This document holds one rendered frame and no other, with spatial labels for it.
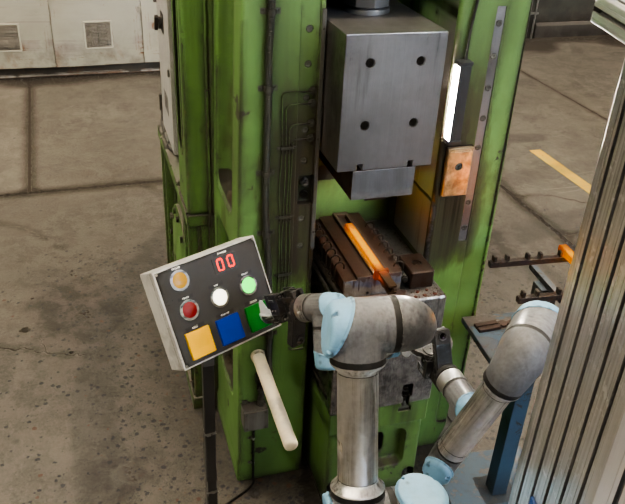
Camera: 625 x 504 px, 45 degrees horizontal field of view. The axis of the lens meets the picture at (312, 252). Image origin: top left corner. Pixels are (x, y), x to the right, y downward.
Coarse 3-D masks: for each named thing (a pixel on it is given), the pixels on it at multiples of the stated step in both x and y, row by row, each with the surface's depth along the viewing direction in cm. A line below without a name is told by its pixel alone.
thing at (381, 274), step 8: (352, 224) 266; (352, 232) 261; (360, 240) 256; (360, 248) 253; (368, 248) 252; (368, 256) 247; (376, 264) 243; (376, 272) 239; (384, 272) 238; (384, 280) 234; (392, 280) 234; (384, 288) 235; (392, 288) 232
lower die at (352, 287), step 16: (320, 224) 270; (336, 224) 269; (320, 240) 260; (336, 240) 259; (352, 240) 257; (368, 240) 260; (320, 256) 261; (336, 256) 252; (352, 256) 250; (384, 256) 251; (336, 272) 245; (352, 272) 243; (368, 272) 242; (400, 272) 243; (352, 288) 241; (368, 288) 243
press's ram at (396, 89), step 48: (336, 0) 231; (336, 48) 206; (384, 48) 202; (432, 48) 206; (336, 96) 210; (384, 96) 209; (432, 96) 214; (336, 144) 215; (384, 144) 217; (432, 144) 222
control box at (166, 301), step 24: (240, 240) 214; (168, 264) 206; (192, 264) 204; (216, 264) 208; (240, 264) 213; (144, 288) 203; (168, 288) 199; (192, 288) 204; (216, 288) 208; (240, 288) 213; (264, 288) 218; (168, 312) 199; (216, 312) 208; (240, 312) 212; (168, 336) 201; (216, 336) 207; (192, 360) 202
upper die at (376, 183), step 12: (324, 156) 244; (384, 168) 222; (396, 168) 223; (408, 168) 224; (336, 180) 234; (348, 180) 223; (360, 180) 221; (372, 180) 222; (384, 180) 223; (396, 180) 225; (408, 180) 226; (348, 192) 224; (360, 192) 223; (372, 192) 224; (384, 192) 226; (396, 192) 227; (408, 192) 228
